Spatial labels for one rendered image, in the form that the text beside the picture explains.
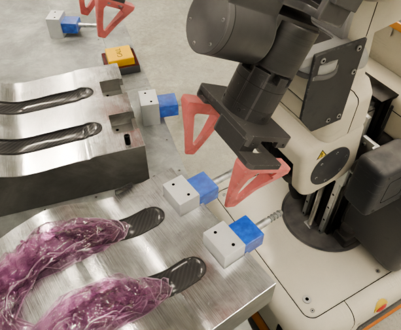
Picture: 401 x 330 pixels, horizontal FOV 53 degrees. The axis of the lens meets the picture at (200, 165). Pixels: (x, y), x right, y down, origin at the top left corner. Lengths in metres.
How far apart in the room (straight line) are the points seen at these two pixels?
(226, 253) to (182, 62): 2.05
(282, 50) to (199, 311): 0.33
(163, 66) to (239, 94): 2.09
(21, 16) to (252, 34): 1.05
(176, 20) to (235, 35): 2.63
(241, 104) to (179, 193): 0.24
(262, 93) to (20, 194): 0.46
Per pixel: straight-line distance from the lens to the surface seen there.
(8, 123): 0.80
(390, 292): 1.33
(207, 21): 0.36
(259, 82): 0.41
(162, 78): 2.39
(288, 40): 0.40
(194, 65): 2.49
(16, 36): 1.25
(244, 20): 0.35
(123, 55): 1.01
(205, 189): 0.64
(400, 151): 0.96
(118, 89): 0.85
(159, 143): 0.81
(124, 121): 0.77
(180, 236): 0.60
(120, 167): 0.71
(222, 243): 0.56
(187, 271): 0.58
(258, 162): 0.41
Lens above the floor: 1.36
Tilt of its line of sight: 47 degrees down
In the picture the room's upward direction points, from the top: straight up
